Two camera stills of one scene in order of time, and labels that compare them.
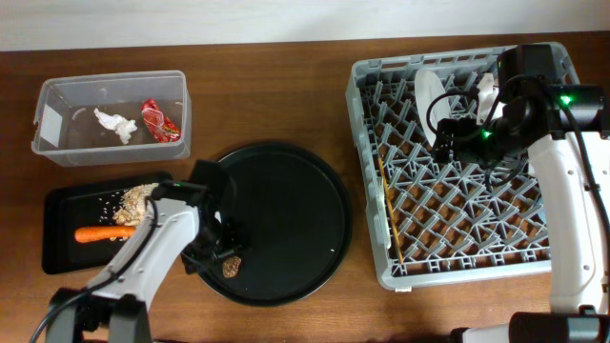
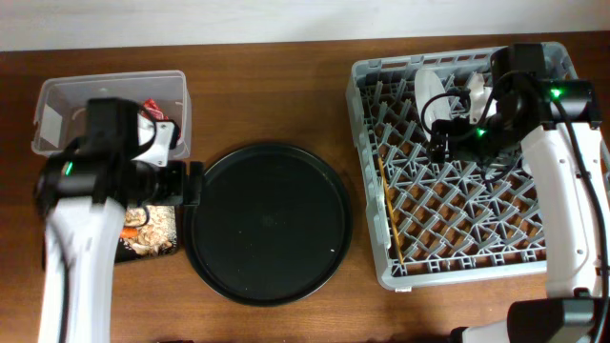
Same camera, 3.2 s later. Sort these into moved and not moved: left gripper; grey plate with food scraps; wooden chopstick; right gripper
Moved: left gripper
Not moved: grey plate with food scraps; right gripper; wooden chopstick
